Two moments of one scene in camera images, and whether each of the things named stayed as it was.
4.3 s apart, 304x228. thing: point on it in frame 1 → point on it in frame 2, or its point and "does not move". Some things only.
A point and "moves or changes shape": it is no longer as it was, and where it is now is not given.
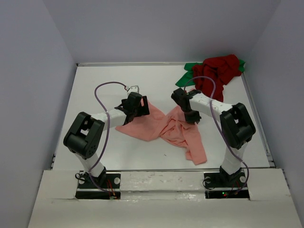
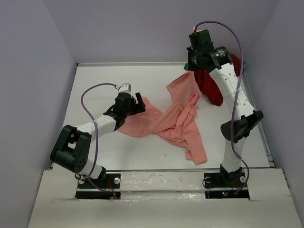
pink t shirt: (173, 127) moves or changes shape
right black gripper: (191, 119) → (191, 66)
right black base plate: (223, 185) does not move
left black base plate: (107, 186) does not move
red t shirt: (221, 69) does not move
